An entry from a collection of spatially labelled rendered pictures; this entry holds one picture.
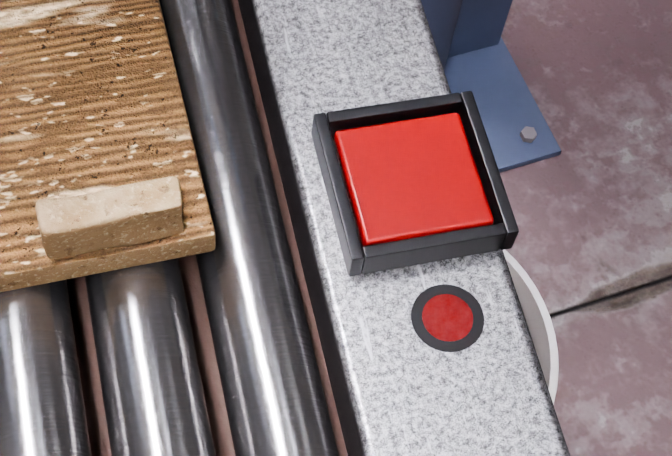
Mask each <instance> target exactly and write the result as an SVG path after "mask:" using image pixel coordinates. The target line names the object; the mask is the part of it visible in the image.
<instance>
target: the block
mask: <svg viewBox="0 0 672 456"><path fill-rule="evenodd" d="M182 205H183V203H182V194H181V186H180V181H179V179H178V177H176V176H169V177H163V178H158V179H152V180H147V181H142V182H136V183H131V184H126V185H121V186H117V187H114V188H110V189H106V190H103V191H99V192H96V193H90V194H84V195H78V196H72V197H64V198H52V199H42V200H38V201H37V202H36V206H35V210H36V215H37V220H38V226H39V230H40V235H41V239H42V245H43V247H44V250H45V253H46V255H47V257H48V258H50V259H58V258H64V257H69V256H75V255H80V254H84V253H88V252H92V251H96V250H100V249H104V248H112V247H122V246H132V245H136V244H140V243H144V242H148V241H152V240H156V239H160V238H164V237H168V236H172V235H176V234H180V233H182V232H184V224H183V219H182Z"/></svg>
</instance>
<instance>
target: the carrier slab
mask: <svg viewBox="0 0 672 456"><path fill-rule="evenodd" d="M169 176H176V177H178V179H179V181H180V186H181V194H182V203H183V205H182V219H183V224H184V232H182V233H180V234H176V235H172V236H168V237H164V238H160V239H156V240H152V241H148V242H144V243H140V244H136V245H132V246H122V247H112V248H104V249H100V250H96V251H92V252H88V253H84V254H80V255H75V256H69V257H64V258H58V259H50V258H48V257H47V255H46V253H45V250H44V247H43V245H42V239H41V235H40V230H39V226H38V220H37V215H36V210H35V206H36V202H37V201H38V200H42V199H52V198H64V197H72V196H78V195H84V194H90V193H96V192H99V191H103V190H106V189H110V188H114V187H117V186H121V185H126V184H131V183H136V182H142V181H147V180H152V179H158V178H163V177H169ZM215 247H216V232H215V228H214V224H213V220H212V216H211V212H210V208H209V203H208V199H207V195H206V191H205V187H204V183H203V179H202V175H201V170H200V166H199V162H198V158H197V154H196V150H195V146H194V142H193V137H192V133H191V129H190V125H189V121H188V117H187V113H186V109H185V104H184V100H183V96H182V92H181V88H180V84H179V80H178V76H177V72H176V67H175V63H174V59H173V55H172V51H171V47H170V43H169V39H168V34H167V30H166V26H165V22H164V18H163V14H162V10H161V6H160V1H159V0H0V292H5V291H10V290H15V289H20V288H25V287H31V286H36V285H41V284H46V283H51V282H56V281H62V280H67V279H72V278H77V277H82V276H87V275H93V274H98V273H103V272H108V271H113V270H118V269H123V268H129V267H134V266H139V265H144V264H149V263H154V262H160V261H165V260H170V259H175V258H180V257H185V256H191V255H196V254H201V253H206V252H211V251H213V250H215Z"/></svg>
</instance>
